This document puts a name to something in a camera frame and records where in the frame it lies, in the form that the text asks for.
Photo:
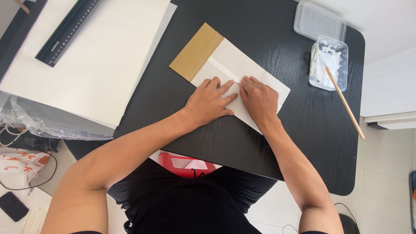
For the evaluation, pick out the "white cabinet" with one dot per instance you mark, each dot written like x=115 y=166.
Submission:
x=390 y=91

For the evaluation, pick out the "black round object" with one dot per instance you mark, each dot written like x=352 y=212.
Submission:
x=347 y=226

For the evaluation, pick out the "person's black clothes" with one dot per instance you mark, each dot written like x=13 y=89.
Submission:
x=182 y=204

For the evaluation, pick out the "person's right hand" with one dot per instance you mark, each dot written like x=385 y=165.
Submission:
x=261 y=102

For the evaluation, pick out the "person's left hand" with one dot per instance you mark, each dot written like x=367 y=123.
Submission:
x=206 y=104

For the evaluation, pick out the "clear plastic container lid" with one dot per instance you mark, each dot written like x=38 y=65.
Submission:
x=320 y=21

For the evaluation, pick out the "red plastic bin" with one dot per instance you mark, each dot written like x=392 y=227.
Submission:
x=169 y=164

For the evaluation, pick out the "white paper sheet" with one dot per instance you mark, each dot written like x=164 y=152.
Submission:
x=237 y=61

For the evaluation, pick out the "blue object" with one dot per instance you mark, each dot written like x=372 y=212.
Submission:
x=412 y=201

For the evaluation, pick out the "clear plastic wrapped package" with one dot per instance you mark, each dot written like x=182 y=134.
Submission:
x=42 y=122

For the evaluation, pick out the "clear container with white glue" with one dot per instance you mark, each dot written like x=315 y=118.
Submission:
x=328 y=61

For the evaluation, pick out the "white paper scrap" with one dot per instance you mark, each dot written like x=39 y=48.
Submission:
x=196 y=165

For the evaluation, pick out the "white bag with orange print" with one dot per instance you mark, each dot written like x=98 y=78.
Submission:
x=21 y=162

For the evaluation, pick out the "black metal ruler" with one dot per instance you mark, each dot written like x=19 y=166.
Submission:
x=68 y=31

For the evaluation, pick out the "long wooden stick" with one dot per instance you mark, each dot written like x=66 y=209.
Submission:
x=346 y=104

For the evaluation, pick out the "black phone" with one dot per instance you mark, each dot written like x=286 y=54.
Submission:
x=12 y=206

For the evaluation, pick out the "large white paper sheets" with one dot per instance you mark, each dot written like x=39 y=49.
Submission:
x=97 y=61

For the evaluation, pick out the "stack of small white sheets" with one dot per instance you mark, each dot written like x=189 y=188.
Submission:
x=35 y=211

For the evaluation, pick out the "brown cardboard board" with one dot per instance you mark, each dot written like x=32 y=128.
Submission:
x=196 y=52

